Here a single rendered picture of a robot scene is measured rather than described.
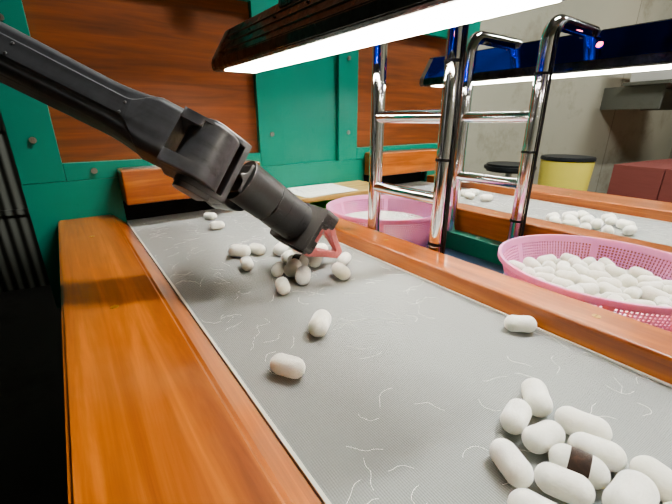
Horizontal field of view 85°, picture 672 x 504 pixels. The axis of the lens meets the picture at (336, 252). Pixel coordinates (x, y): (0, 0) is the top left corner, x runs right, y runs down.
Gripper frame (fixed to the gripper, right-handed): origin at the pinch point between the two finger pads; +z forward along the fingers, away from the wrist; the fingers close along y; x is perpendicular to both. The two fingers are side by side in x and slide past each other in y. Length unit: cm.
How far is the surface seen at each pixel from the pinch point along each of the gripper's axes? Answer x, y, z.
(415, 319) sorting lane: 3.6, -19.7, -1.2
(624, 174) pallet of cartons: -265, 89, 358
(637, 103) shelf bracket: -324, 96, 320
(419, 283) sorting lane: -1.6, -13.3, 4.7
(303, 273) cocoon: 5.7, -4.6, -6.8
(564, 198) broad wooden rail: -49, -2, 56
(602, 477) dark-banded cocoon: 7.1, -40.5, -7.4
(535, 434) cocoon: 7.1, -36.6, -7.7
